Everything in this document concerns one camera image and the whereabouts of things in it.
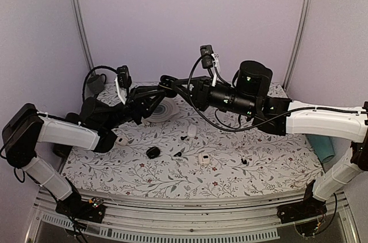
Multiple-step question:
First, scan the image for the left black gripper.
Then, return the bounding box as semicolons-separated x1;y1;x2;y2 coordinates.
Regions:
103;85;167;130

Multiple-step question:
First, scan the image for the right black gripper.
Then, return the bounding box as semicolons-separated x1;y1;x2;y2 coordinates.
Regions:
170;76;255;118

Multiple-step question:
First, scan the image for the black charging case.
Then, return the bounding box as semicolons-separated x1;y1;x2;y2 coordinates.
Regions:
159;75;177;98

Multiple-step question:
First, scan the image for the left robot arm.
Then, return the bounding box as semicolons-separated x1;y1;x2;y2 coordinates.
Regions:
1;86;169;217

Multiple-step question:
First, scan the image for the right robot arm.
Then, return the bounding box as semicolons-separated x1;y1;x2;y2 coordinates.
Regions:
170;60;367;218

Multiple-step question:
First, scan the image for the white closed earbud case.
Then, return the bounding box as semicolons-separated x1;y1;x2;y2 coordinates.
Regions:
187;125;197;138

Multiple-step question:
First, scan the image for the white open earbud case left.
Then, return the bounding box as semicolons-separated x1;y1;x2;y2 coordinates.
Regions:
116;137;128;146

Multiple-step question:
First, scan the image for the white open earbud case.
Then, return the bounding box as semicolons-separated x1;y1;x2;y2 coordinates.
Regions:
116;137;128;146
198;152;210;165

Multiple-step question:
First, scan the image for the black open case left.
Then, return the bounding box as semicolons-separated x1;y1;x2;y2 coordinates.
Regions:
146;146;161;159

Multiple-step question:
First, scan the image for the white open earbud case centre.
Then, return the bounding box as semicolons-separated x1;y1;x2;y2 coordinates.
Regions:
198;152;210;165

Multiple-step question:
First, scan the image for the white spiral ceramic plate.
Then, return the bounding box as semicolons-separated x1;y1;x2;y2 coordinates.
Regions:
144;98;179;123

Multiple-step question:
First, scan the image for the grey mug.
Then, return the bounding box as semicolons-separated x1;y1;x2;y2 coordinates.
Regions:
86;74;107;95

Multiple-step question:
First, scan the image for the floral patterned table mat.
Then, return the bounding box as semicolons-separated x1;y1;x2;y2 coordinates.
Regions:
62;97;323;199

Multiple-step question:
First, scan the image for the teal cylinder cup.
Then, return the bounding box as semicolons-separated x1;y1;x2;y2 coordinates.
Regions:
306;134;335;164

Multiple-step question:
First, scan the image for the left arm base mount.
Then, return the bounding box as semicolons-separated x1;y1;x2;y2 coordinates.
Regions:
55;197;106;223

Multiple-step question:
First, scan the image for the left aluminium frame post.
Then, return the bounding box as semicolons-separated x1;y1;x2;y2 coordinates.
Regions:
71;0;94;70

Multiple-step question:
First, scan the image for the aluminium frame post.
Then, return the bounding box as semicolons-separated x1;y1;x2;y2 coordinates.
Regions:
282;0;312;91
71;0;94;70

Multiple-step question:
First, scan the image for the aluminium front rail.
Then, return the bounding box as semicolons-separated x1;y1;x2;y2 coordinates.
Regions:
25;190;361;242

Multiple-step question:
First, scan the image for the right aluminium frame post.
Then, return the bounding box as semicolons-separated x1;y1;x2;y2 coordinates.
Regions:
282;0;312;91

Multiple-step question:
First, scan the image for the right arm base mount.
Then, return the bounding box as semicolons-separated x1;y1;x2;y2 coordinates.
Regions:
277;198;327;223

